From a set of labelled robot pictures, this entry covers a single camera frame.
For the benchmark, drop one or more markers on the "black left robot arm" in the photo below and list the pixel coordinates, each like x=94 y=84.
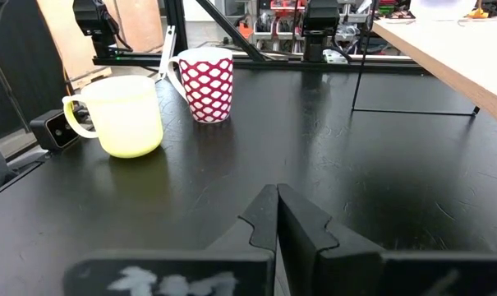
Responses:
x=320 y=24

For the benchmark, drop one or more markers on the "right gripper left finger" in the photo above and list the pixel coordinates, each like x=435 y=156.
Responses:
x=231 y=271

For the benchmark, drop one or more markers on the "black partition panel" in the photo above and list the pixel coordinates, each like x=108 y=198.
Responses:
x=26 y=74

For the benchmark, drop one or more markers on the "small white bracket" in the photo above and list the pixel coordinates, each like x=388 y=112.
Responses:
x=334 y=56

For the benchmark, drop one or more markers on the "black aluminium table frame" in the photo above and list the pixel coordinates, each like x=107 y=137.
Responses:
x=272 y=63

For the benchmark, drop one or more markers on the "wooden shelf with black legs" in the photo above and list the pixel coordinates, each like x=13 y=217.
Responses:
x=457 y=53

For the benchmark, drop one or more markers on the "yellow plastic mug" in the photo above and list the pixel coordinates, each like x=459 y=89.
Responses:
x=125 y=119

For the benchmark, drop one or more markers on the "brown board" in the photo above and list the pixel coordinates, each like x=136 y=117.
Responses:
x=141 y=24

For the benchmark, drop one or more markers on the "small yellow orange object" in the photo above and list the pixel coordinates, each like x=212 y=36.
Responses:
x=478 y=13

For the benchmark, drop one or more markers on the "red white patterned mug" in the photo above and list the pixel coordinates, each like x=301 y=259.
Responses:
x=209 y=90

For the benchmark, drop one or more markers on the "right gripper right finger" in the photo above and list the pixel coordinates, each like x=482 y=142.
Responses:
x=309 y=263

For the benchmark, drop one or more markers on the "storage bins rack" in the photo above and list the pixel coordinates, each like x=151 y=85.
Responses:
x=272 y=30

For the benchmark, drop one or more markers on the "black table-level camera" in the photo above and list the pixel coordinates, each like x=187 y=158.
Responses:
x=53 y=131

